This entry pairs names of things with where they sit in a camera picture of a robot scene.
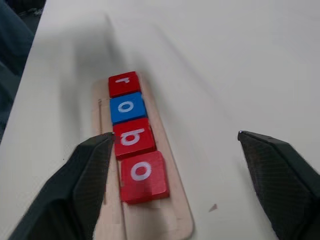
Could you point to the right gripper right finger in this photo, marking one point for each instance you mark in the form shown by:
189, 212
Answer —
282, 180

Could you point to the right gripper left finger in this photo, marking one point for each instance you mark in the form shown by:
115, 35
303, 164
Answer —
75, 195

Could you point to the red letter tile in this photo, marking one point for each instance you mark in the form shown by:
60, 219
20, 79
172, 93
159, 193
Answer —
133, 140
143, 177
123, 85

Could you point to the wooden letter tray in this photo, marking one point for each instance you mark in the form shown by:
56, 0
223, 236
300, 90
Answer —
150, 220

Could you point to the blue letter tile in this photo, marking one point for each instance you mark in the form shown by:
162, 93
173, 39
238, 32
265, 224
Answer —
127, 107

